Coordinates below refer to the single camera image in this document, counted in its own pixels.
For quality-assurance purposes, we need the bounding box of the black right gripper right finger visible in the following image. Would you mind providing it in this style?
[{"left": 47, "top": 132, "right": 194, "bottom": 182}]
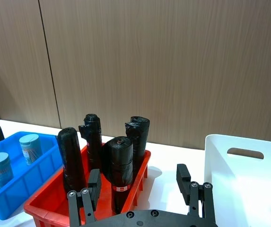
[{"left": 176, "top": 163, "right": 216, "bottom": 219}]

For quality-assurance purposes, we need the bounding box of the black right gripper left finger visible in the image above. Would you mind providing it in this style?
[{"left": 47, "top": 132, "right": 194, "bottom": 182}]
[{"left": 67, "top": 168, "right": 102, "bottom": 227}]

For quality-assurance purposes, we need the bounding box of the black bag roll red label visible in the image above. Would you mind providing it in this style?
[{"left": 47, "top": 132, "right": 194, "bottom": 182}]
[{"left": 101, "top": 136, "right": 134, "bottom": 214}]

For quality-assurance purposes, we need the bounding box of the black garbage bag roll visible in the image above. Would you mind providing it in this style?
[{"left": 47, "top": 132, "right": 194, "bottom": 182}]
[
  {"left": 125, "top": 116, "right": 150, "bottom": 181},
  {"left": 78, "top": 113, "right": 103, "bottom": 174},
  {"left": 57, "top": 127, "right": 87, "bottom": 193}
]

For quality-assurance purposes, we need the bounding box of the red plastic bin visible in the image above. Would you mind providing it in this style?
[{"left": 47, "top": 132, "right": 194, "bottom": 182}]
[{"left": 23, "top": 143, "right": 151, "bottom": 227}]

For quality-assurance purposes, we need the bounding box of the blue plastic bin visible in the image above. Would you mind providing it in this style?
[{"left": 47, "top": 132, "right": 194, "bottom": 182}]
[{"left": 0, "top": 131, "right": 64, "bottom": 220}]

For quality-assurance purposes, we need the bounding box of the white plastic bin with handle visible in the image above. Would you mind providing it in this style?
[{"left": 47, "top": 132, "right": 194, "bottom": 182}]
[{"left": 204, "top": 134, "right": 271, "bottom": 227}]

